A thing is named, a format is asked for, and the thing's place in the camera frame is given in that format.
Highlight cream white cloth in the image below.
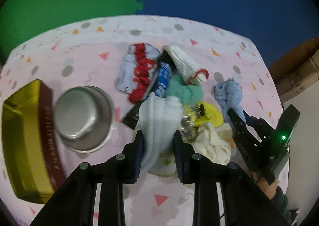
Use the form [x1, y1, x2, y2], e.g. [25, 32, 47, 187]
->
[191, 122, 231, 165]

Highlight light blue small towel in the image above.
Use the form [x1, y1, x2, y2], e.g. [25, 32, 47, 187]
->
[213, 78, 245, 129]

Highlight teal fluffy pompom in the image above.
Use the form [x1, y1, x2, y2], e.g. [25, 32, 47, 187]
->
[165, 74, 204, 105]

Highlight blue black snack packet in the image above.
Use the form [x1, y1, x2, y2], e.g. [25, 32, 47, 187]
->
[153, 62, 172, 98]

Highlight orange yellow dotted towel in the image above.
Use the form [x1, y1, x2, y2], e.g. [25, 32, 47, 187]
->
[216, 123, 237, 158]

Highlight right hand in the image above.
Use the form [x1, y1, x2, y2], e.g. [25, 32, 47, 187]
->
[252, 172, 278, 200]

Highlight clear bag wooden sticks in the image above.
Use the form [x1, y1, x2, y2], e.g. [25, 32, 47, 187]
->
[178, 112, 198, 143]

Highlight stainless steel bowl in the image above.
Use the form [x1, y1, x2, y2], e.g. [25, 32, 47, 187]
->
[53, 86, 115, 154]

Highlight brown cardboard box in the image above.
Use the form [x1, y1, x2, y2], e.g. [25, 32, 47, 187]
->
[269, 37, 318, 103]

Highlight white knit red-trimmed glove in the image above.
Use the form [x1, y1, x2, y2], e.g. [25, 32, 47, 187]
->
[163, 45, 209, 85]

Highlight red white fabric pouch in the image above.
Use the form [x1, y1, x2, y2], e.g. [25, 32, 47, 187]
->
[116, 43, 161, 104]

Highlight gold rectangular tin box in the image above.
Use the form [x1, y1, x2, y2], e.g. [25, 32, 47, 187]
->
[2, 79, 66, 204]

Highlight blue foam wall mat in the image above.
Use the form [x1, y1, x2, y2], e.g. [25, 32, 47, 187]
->
[137, 0, 318, 66]

